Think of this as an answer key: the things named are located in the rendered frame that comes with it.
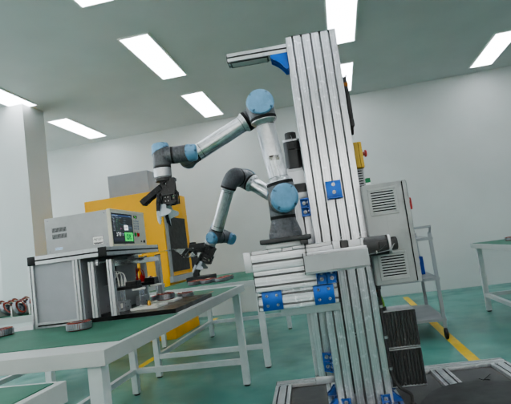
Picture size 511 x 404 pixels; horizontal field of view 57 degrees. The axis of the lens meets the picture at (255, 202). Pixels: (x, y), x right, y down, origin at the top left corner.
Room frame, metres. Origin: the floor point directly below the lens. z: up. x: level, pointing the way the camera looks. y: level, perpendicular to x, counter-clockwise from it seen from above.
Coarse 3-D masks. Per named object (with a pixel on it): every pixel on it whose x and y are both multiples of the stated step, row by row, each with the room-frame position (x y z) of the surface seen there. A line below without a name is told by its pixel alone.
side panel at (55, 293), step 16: (32, 272) 2.41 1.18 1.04; (48, 272) 2.41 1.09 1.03; (64, 272) 2.39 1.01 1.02; (32, 288) 2.42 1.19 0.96; (48, 288) 2.41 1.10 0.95; (64, 288) 2.39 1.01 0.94; (80, 288) 2.37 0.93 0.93; (32, 304) 2.41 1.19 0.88; (48, 304) 2.41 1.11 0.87; (64, 304) 2.39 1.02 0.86; (80, 304) 2.36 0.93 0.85; (32, 320) 2.41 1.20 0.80; (48, 320) 2.41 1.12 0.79; (64, 320) 2.38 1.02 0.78
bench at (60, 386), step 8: (32, 384) 1.17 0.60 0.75; (40, 384) 1.15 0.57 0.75; (48, 384) 1.14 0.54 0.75; (56, 384) 1.14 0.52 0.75; (64, 384) 1.16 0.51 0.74; (0, 392) 1.13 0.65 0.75; (8, 392) 1.11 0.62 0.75; (16, 392) 1.10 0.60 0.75; (24, 392) 1.09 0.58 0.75; (32, 392) 1.08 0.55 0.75; (40, 392) 1.08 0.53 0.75; (48, 392) 1.10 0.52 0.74; (56, 392) 1.12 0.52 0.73; (64, 392) 1.16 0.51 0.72; (0, 400) 1.05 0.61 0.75; (8, 400) 1.04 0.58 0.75; (16, 400) 1.03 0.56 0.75; (24, 400) 1.03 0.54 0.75; (32, 400) 1.04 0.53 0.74; (40, 400) 1.07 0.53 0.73; (48, 400) 1.09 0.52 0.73; (56, 400) 1.12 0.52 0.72; (64, 400) 1.15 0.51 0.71
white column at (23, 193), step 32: (0, 128) 5.98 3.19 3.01; (32, 128) 6.09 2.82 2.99; (0, 160) 5.99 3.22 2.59; (32, 160) 6.04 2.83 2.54; (0, 192) 6.00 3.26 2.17; (32, 192) 5.98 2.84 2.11; (0, 224) 6.00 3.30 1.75; (32, 224) 5.93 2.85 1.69; (0, 256) 6.01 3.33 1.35; (32, 256) 5.93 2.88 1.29
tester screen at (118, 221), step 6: (114, 216) 2.52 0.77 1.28; (120, 216) 2.60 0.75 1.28; (126, 216) 2.67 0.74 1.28; (114, 222) 2.52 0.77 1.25; (120, 222) 2.59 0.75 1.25; (126, 222) 2.66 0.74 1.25; (114, 228) 2.51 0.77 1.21; (120, 228) 2.58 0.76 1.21; (114, 234) 2.50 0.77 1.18; (114, 240) 2.49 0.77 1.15; (120, 240) 2.57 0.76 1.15
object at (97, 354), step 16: (240, 288) 3.55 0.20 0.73; (208, 304) 2.70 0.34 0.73; (176, 320) 2.19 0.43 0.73; (144, 336) 1.84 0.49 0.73; (16, 352) 1.73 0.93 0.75; (32, 352) 1.68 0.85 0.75; (48, 352) 1.63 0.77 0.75; (64, 352) 1.59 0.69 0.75; (80, 352) 1.55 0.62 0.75; (96, 352) 1.53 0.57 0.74; (112, 352) 1.58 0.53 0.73; (128, 352) 1.69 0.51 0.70; (0, 368) 1.59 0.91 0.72; (16, 368) 1.58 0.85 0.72; (32, 368) 1.57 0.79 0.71; (48, 368) 1.56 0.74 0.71; (64, 368) 1.55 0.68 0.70; (80, 368) 1.54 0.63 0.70
